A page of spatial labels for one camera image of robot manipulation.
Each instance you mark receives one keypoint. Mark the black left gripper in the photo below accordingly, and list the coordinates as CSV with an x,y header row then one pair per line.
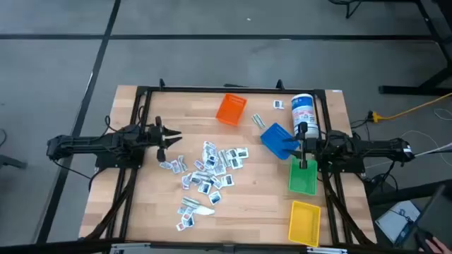
x,y
161,139

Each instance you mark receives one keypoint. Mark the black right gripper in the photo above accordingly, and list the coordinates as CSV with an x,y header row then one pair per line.
x,y
303,146

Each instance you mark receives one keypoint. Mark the blue plastic basket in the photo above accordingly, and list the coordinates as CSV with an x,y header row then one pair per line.
x,y
275,135

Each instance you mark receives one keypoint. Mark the white printed wipe packet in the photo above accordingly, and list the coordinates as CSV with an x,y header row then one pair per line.
x,y
278,104
189,221
215,198
205,154
219,170
216,182
186,181
195,178
236,163
227,180
204,187
182,210
211,161
232,153
209,144
242,152
165,165

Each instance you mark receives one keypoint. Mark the white red-print packet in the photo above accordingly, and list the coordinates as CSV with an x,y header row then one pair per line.
x,y
180,226
199,165
175,166

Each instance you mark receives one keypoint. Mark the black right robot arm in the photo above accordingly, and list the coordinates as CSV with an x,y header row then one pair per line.
x,y
374,146

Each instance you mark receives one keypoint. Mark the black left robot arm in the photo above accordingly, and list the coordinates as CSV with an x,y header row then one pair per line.
x,y
88,143

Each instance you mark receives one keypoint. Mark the white wipes canister blue label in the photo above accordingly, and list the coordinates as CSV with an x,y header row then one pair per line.
x,y
303,113

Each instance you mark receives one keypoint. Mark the green plastic basket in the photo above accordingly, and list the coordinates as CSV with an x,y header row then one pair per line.
x,y
302,183

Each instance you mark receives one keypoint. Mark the orange plastic basket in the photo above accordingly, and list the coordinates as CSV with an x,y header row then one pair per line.
x,y
231,109

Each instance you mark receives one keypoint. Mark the yellow plastic basket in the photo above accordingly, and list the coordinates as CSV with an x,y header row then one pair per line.
x,y
303,224

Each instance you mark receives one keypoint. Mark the large white gauze packet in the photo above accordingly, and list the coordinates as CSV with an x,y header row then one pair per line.
x,y
205,211

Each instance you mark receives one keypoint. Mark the black floor beam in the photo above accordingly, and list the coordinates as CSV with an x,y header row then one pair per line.
x,y
406,193

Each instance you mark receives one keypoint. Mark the white paper box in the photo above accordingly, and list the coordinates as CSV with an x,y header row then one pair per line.
x,y
395,220

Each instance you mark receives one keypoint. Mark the black front crossbar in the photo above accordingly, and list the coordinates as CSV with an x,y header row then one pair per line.
x,y
70,247

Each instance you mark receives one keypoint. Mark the black chair base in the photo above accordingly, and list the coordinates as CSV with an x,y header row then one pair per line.
x,y
344,2
10,162

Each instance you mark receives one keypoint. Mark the black monitor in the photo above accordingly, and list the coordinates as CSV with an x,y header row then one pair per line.
x,y
438,215

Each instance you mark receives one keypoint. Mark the black handheld device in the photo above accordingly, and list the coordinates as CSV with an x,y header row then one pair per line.
x,y
423,240

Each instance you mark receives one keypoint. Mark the person's hand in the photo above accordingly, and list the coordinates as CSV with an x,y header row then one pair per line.
x,y
439,247

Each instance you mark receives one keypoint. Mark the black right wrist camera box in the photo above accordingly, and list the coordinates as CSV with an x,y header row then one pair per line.
x,y
319,145

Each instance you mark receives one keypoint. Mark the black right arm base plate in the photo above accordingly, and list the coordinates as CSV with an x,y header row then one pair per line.
x,y
353,167

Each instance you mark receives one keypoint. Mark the black aluminium table frame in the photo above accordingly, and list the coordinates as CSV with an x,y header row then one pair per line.
x,y
212,90

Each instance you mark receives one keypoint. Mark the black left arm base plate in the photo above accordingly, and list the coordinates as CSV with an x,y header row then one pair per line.
x,y
106,163

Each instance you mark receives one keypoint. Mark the silver metal bracket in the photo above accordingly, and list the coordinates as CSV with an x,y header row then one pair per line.
x,y
326,251
130,249

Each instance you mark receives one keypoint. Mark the black desk leg frame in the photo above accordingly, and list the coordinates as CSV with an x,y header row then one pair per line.
x,y
413,90

